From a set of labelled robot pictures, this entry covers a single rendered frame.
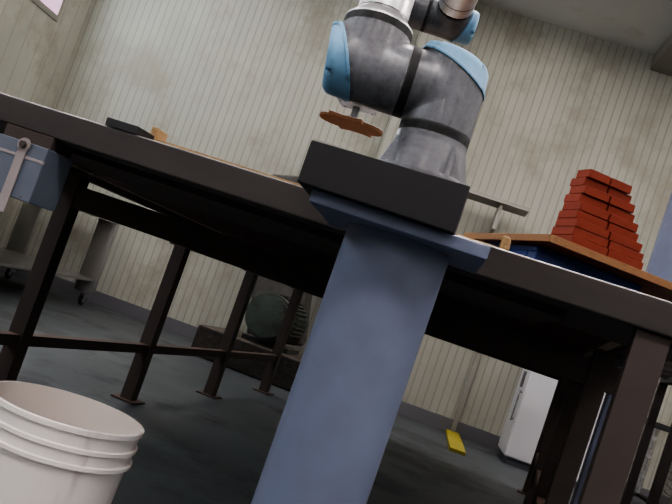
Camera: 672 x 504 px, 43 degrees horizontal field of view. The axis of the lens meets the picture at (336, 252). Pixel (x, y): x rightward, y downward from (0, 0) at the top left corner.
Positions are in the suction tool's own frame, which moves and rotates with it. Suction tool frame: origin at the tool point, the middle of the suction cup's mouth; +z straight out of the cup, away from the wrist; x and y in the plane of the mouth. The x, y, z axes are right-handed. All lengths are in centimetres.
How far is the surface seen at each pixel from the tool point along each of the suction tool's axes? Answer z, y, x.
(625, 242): -5, -68, -65
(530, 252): 10, -45, -34
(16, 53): -74, 428, -451
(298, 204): 22.2, -2.1, 23.7
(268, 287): 44, 164, -514
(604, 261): 8, -62, -28
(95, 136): 22, 44, 23
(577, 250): 8, -55, -24
